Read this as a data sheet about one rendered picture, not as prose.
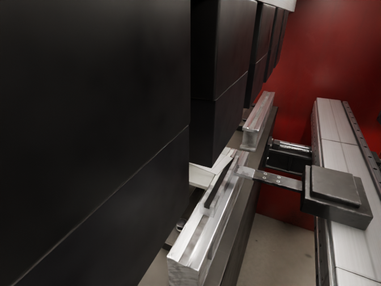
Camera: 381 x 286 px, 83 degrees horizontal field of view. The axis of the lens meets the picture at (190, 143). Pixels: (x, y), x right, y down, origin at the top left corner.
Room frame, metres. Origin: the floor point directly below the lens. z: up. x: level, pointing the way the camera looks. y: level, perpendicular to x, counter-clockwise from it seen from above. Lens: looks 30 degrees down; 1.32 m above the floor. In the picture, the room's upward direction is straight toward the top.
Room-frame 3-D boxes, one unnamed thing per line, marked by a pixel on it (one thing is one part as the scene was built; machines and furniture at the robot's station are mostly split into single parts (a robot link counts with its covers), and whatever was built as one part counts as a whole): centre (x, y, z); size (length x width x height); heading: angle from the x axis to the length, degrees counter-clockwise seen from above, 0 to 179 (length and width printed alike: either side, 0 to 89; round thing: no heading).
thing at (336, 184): (0.37, -0.23, 1.01); 0.26 x 0.12 x 0.05; 65
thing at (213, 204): (0.40, -0.07, 0.99); 0.20 x 0.03 x 0.03; 155
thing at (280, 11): (0.64, -0.18, 1.26); 0.15 x 0.09 x 0.17; 155
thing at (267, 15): (0.46, -0.10, 1.26); 0.15 x 0.09 x 0.17; 155
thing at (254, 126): (0.93, -0.32, 0.92); 0.50 x 0.06 x 0.10; 155
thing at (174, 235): (0.42, -0.02, 0.89); 0.30 x 0.05 x 0.03; 155
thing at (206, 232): (0.39, -0.07, 0.92); 0.39 x 0.06 x 0.10; 155
